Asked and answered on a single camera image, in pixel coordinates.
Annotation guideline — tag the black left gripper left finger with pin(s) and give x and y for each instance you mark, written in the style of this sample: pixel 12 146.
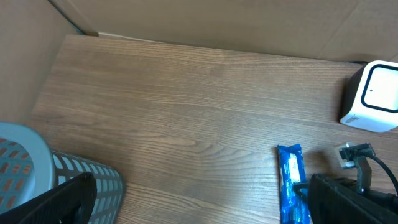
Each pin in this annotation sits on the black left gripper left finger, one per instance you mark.
pixel 72 202

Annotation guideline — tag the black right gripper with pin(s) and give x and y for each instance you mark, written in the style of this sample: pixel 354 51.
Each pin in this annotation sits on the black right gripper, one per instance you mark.
pixel 361 185

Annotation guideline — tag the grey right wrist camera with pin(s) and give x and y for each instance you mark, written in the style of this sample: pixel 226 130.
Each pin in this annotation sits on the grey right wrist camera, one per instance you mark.
pixel 347 152

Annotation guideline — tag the grey plastic mesh basket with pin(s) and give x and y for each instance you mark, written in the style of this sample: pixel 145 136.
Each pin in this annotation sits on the grey plastic mesh basket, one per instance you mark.
pixel 29 168

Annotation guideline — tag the blue snack bar wrapper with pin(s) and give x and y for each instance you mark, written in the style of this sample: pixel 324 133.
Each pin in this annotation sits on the blue snack bar wrapper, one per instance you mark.
pixel 291 164

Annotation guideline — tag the white barcode scanner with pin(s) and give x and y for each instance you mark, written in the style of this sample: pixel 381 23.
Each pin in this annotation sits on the white barcode scanner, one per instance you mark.
pixel 370 100

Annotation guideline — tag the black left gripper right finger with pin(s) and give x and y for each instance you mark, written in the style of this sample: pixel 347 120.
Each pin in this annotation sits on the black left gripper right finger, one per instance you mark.
pixel 330 202

